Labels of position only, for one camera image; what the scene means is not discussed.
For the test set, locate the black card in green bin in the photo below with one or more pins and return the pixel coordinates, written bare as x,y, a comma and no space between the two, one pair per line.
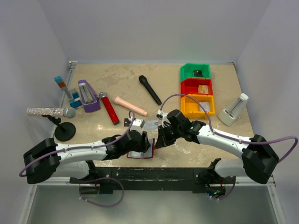
197,73

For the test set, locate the grey card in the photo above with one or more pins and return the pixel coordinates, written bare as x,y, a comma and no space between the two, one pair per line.
204,106
127,122

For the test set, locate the grey card in yellow bin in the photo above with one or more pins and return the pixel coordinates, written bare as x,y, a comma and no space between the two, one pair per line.
204,106

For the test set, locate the red microphone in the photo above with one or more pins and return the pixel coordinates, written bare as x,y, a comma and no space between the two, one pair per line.
109,108

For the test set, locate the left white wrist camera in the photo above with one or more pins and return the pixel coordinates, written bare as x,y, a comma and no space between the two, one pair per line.
138,125

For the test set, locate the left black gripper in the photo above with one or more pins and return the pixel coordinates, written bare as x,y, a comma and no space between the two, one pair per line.
144,144

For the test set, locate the black microphone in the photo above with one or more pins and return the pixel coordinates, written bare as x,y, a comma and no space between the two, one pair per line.
143,80

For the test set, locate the pink microphone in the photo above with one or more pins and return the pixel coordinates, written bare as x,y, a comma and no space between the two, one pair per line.
124,103

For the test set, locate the silver VIP card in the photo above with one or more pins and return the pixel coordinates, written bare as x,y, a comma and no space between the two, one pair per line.
151,124

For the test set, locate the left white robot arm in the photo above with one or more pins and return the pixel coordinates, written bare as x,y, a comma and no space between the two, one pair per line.
48,159

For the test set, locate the red leather card holder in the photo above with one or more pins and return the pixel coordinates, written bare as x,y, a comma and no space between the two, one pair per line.
143,155

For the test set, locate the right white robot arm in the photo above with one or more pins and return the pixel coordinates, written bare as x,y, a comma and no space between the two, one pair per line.
255,158

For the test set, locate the black microphone stand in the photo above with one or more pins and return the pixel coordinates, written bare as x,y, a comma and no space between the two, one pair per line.
64,131

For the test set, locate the tan card in red bin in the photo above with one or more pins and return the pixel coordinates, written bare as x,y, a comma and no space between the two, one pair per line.
203,89

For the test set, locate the yellow storage bin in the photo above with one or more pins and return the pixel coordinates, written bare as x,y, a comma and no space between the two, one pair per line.
191,109

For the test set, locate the red storage bin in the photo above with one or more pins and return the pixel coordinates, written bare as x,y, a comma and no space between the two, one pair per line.
190,86

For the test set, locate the green storage bin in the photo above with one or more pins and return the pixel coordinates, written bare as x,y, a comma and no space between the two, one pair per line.
186,71

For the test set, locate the purple metronome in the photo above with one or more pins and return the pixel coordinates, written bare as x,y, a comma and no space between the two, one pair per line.
90,99

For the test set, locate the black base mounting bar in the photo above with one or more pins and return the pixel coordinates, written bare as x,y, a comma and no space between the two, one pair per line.
160,179

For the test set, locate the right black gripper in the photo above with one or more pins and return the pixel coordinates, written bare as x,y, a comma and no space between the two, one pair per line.
163,140

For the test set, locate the blue toy brick tower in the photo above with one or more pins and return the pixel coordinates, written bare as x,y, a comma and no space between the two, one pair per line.
72,95

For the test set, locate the glitter silver microphone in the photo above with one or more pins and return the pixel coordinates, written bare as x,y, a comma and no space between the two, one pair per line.
54,112

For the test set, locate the left aluminium frame rail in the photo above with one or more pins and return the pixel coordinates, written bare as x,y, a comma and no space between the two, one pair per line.
64,101

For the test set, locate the white metronome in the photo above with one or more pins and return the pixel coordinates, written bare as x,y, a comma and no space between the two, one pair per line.
230,114

